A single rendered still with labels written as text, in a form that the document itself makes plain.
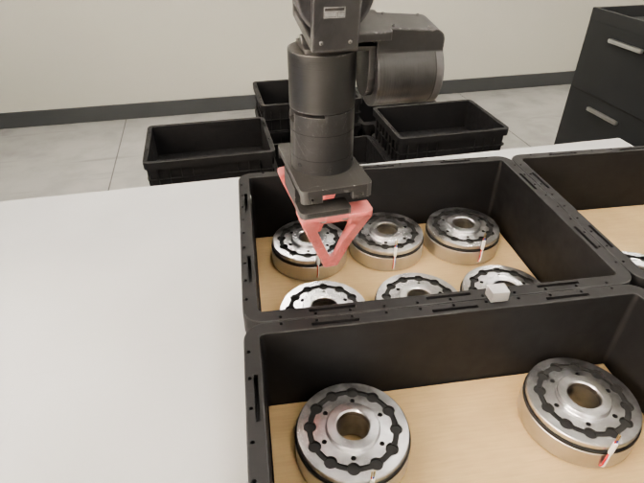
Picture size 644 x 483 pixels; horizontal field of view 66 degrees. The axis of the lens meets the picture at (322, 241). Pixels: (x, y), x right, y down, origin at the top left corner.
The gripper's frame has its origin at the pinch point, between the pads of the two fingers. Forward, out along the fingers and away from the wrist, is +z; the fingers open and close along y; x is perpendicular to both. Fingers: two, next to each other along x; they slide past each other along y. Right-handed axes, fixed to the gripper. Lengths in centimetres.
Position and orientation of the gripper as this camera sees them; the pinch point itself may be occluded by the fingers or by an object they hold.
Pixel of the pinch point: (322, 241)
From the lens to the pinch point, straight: 52.0
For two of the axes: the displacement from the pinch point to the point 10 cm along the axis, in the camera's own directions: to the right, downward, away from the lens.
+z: 0.0, 8.2, 5.8
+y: -2.7, -5.6, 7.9
